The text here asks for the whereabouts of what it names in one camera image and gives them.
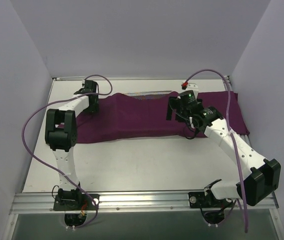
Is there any metal mesh instrument tray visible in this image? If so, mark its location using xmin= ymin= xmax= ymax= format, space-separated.
xmin=125 ymin=90 xmax=171 ymax=100

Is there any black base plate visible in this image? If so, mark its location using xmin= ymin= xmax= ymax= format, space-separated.
xmin=188 ymin=190 xmax=234 ymax=209
xmin=53 ymin=194 xmax=96 ymax=211

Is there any purple cloth wrap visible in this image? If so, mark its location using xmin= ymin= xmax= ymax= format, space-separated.
xmin=75 ymin=91 xmax=250 ymax=145

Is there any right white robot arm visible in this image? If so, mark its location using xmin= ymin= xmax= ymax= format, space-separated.
xmin=166 ymin=90 xmax=281 ymax=207

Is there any aluminium front rail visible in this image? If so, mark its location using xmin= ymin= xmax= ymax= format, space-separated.
xmin=8 ymin=188 xmax=280 ymax=215

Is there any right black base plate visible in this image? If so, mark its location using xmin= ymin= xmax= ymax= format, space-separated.
xmin=188 ymin=190 xmax=234 ymax=209

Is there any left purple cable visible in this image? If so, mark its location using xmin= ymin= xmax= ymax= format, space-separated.
xmin=21 ymin=74 xmax=114 ymax=229

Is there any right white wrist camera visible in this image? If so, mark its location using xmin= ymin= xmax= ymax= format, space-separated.
xmin=181 ymin=81 xmax=199 ymax=94

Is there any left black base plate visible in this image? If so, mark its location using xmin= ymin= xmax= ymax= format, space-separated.
xmin=53 ymin=194 xmax=96 ymax=211

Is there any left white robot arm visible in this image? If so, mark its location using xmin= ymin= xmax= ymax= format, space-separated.
xmin=44 ymin=80 xmax=99 ymax=210

